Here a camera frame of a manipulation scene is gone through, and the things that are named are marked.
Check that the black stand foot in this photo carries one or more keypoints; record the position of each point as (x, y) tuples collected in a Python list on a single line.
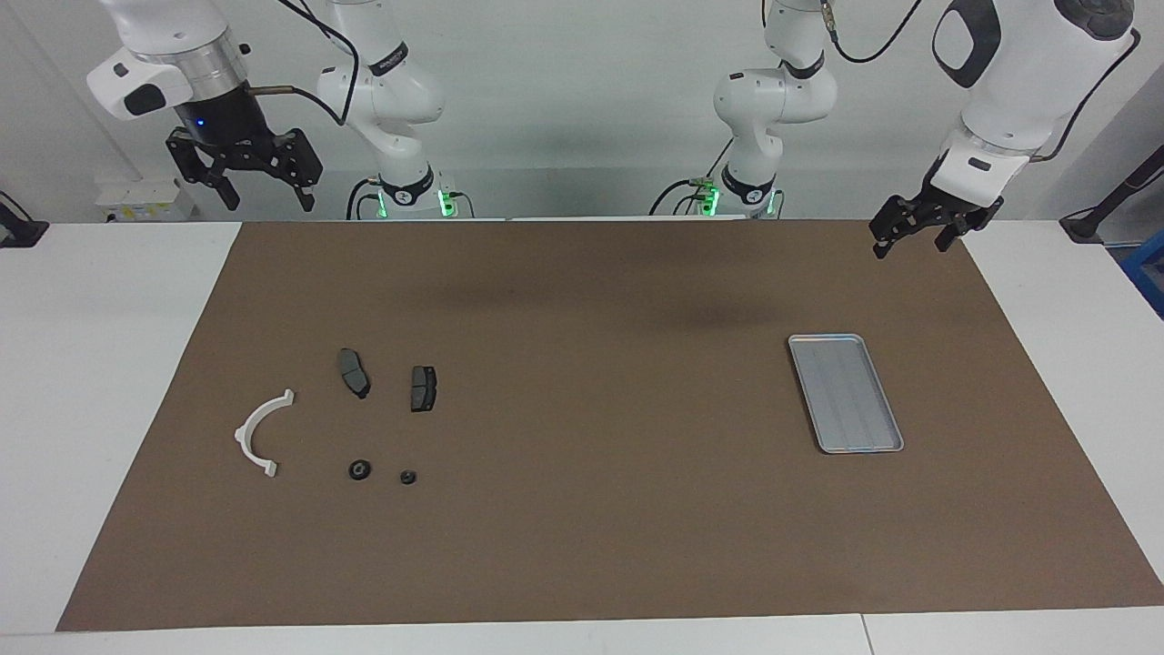
[(20, 232)]

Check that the white background box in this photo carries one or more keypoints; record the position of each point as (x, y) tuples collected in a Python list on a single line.
[(141, 198)]

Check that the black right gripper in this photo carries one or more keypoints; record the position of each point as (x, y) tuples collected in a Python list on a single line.
[(223, 123)]

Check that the dark rectangular brake pad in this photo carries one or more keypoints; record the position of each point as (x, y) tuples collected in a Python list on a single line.
[(423, 388)]

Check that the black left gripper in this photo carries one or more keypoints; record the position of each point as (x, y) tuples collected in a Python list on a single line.
[(950, 207)]

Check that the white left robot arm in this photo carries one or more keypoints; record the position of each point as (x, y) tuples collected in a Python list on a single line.
[(773, 100)]

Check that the white curved plastic bracket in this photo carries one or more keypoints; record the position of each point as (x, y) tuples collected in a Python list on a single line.
[(242, 437)]

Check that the dark curved brake pad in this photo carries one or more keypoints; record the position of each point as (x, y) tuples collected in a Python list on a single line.
[(353, 371)]

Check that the silver metal tray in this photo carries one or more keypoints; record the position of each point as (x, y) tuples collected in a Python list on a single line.
[(846, 396)]

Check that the large black bearing gear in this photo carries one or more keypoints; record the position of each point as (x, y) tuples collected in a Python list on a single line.
[(354, 470)]

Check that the blue bin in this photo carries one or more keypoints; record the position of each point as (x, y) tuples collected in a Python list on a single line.
[(1148, 268)]

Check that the black angled stand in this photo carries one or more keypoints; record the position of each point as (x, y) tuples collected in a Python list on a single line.
[(1105, 207)]

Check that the brown table mat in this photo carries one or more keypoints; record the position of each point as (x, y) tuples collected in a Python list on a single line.
[(582, 455)]

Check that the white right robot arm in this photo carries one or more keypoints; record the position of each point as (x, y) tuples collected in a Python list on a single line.
[(391, 100)]

